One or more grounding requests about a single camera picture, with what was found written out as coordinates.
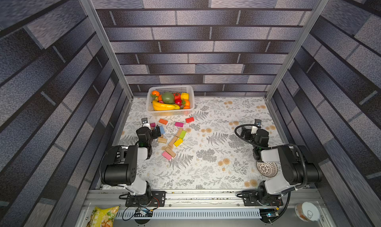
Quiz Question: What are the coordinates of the natural wood block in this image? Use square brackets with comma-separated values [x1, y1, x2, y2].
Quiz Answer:
[168, 136, 178, 147]
[165, 147, 177, 158]
[176, 127, 183, 138]

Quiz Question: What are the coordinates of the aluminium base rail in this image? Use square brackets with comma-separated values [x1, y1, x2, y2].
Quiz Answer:
[75, 189, 335, 227]

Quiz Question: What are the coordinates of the orange toy fruit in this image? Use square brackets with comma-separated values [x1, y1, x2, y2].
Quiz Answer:
[151, 90, 160, 98]

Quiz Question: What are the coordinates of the white perforated bowl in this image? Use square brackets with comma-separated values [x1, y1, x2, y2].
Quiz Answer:
[256, 162, 278, 177]

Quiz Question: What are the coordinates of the yellow toy pepper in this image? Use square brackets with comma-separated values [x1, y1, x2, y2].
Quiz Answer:
[181, 93, 190, 100]

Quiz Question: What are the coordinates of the white lidded cup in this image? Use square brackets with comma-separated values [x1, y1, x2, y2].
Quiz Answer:
[295, 202, 320, 222]

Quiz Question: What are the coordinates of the red block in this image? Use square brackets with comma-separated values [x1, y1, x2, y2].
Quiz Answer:
[186, 117, 194, 123]

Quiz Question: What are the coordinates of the orange block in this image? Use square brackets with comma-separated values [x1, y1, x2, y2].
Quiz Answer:
[159, 119, 168, 125]

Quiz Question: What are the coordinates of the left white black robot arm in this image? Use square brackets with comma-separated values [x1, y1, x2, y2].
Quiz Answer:
[100, 126, 153, 206]

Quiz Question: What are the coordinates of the red toy fruit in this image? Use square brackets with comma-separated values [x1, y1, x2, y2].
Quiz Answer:
[173, 93, 183, 106]

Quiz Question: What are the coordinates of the pink block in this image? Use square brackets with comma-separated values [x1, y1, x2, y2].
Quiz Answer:
[162, 151, 172, 161]

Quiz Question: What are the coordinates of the wood block near blue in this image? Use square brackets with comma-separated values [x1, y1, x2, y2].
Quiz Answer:
[157, 137, 167, 144]

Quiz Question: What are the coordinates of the green block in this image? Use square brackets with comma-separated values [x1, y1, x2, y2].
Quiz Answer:
[179, 130, 187, 139]

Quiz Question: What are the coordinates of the yellow block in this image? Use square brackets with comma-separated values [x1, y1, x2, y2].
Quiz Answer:
[174, 138, 183, 147]

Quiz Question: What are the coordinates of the white plastic basket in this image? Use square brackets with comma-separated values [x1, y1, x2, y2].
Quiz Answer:
[146, 85, 195, 116]

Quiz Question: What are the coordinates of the yellow toy banana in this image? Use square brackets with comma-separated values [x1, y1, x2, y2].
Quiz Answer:
[152, 100, 180, 111]

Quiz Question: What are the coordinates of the green toy mango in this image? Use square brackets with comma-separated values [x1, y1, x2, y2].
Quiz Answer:
[161, 92, 174, 104]

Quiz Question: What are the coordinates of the green snack bag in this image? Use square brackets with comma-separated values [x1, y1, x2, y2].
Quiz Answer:
[86, 206, 120, 227]

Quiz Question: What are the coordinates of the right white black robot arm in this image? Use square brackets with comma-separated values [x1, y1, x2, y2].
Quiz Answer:
[234, 124, 322, 207]

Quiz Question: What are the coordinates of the magenta block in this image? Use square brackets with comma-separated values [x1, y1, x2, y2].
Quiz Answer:
[175, 122, 184, 127]

